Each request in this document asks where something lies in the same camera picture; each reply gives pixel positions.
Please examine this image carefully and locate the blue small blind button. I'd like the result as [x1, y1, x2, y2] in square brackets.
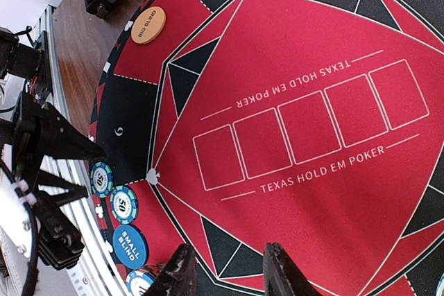
[112, 225, 149, 270]

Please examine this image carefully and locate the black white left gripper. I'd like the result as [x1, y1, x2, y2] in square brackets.
[1, 93, 107, 295]

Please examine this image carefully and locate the green blue 50 chip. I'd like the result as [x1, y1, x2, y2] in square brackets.
[110, 185, 139, 225]
[89, 162, 114, 198]

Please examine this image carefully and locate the blue white 100 chip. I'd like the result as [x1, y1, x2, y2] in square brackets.
[126, 264, 164, 296]

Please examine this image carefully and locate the round red black poker mat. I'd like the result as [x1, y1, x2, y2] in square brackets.
[89, 0, 443, 295]

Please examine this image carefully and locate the orange big blind button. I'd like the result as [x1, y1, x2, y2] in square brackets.
[131, 6, 167, 45]

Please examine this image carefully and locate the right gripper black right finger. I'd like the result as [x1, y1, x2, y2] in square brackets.
[263, 243, 321, 296]

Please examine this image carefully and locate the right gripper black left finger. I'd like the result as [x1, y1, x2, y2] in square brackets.
[145, 243, 198, 296]

